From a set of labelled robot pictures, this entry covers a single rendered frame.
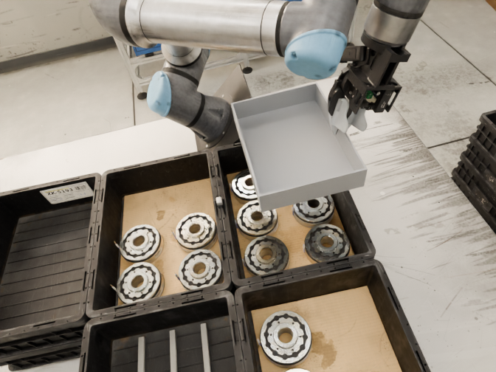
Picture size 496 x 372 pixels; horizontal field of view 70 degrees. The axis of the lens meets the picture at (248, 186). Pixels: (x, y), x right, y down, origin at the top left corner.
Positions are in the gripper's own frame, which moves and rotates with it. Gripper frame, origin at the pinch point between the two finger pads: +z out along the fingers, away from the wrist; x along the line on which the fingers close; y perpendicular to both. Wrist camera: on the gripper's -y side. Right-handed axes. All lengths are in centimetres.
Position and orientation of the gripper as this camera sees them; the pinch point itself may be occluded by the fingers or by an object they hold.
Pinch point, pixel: (337, 126)
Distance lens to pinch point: 75.8
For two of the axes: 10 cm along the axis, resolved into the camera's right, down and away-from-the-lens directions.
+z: -1.5, 6.7, 7.3
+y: 2.8, 7.4, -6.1
